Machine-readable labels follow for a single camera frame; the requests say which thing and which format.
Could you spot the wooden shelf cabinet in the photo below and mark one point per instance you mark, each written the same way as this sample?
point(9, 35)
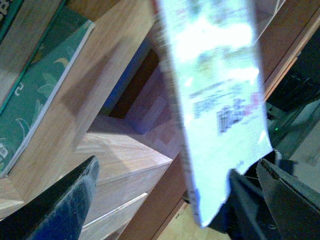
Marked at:
point(72, 131)

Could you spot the dark electronics rack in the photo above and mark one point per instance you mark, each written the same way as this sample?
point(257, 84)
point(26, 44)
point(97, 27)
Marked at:
point(293, 109)

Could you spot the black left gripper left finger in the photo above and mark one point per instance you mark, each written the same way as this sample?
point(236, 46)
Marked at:
point(59, 212)

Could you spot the white glossy book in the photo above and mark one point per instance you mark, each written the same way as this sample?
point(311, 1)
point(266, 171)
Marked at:
point(212, 62)

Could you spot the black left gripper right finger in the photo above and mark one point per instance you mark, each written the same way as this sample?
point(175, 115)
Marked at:
point(294, 206)

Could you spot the green cover book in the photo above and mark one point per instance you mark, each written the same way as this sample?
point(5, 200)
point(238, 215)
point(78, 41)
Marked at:
point(39, 83)

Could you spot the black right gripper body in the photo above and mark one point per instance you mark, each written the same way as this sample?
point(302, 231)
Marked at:
point(245, 215)

